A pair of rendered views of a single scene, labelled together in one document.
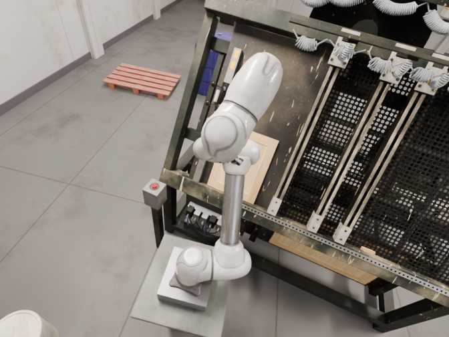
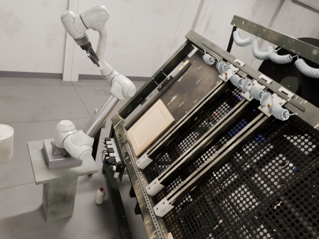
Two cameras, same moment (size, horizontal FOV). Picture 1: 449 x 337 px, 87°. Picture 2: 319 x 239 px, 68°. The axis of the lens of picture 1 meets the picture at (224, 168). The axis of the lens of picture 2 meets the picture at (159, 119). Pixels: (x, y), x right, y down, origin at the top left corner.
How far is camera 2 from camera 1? 1.56 m
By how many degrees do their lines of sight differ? 40
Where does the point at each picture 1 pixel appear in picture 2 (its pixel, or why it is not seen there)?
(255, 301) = not seen: outside the picture
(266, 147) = (165, 121)
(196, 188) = (120, 130)
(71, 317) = (21, 159)
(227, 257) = (76, 134)
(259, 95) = (86, 13)
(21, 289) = (24, 134)
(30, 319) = (9, 133)
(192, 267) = (60, 125)
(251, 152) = (124, 85)
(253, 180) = (147, 139)
